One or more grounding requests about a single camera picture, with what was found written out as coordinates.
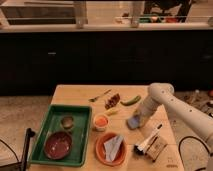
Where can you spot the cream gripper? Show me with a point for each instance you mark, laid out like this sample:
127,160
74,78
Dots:
145,111

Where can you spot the blue sponge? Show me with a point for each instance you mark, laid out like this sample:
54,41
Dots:
133,122

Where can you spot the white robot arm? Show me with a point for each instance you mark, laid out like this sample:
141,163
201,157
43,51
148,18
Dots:
162,94

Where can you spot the green chili pepper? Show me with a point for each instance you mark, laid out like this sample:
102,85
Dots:
132,101

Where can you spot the yellow food piece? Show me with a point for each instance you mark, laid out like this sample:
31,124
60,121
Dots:
111,112

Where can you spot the brown food pieces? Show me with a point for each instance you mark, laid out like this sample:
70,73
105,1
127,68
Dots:
113,101

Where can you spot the wooden holder box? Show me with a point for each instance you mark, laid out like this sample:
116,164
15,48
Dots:
155,148

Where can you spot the white cup orange contents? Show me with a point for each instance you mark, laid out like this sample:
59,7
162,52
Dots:
100,122

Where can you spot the grey folded napkin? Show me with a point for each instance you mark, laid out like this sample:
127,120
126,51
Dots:
112,146

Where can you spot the metal fork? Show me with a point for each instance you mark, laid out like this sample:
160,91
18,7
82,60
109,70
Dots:
99,96

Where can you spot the green plastic tray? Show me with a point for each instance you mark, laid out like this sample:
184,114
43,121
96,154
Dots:
79,133

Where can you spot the small brown cup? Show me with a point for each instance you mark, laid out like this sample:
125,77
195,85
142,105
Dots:
67,122

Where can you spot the dark red bowl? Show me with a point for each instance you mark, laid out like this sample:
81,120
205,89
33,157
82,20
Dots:
58,145

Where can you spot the black stand left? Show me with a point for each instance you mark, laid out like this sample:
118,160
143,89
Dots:
22,164

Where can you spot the white handled brush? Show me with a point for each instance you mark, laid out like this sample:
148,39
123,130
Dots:
141,147

